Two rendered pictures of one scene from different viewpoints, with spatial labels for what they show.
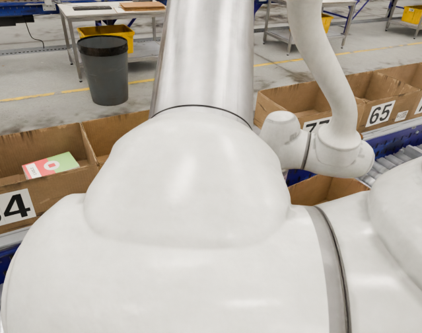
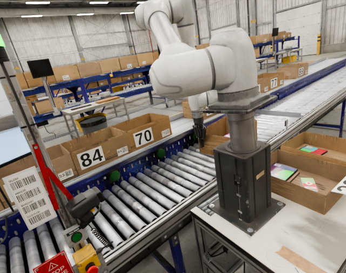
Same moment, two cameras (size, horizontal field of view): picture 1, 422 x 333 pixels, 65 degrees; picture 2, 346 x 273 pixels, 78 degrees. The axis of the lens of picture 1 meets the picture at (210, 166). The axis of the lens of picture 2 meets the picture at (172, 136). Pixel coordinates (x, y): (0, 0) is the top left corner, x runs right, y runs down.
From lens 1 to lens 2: 0.71 m
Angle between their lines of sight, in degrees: 16
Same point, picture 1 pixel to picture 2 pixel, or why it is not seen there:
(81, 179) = (121, 140)
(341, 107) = not seen: hidden behind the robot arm
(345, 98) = not seen: hidden behind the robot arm
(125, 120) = (129, 123)
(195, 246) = (182, 52)
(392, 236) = (211, 41)
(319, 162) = (213, 98)
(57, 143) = (102, 137)
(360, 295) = (209, 49)
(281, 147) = (197, 97)
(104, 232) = (167, 55)
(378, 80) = not seen: hidden behind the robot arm
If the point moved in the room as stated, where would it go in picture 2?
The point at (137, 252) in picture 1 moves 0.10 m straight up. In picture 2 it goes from (174, 54) to (169, 23)
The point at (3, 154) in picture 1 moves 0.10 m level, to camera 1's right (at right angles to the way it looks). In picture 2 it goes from (80, 146) to (93, 143)
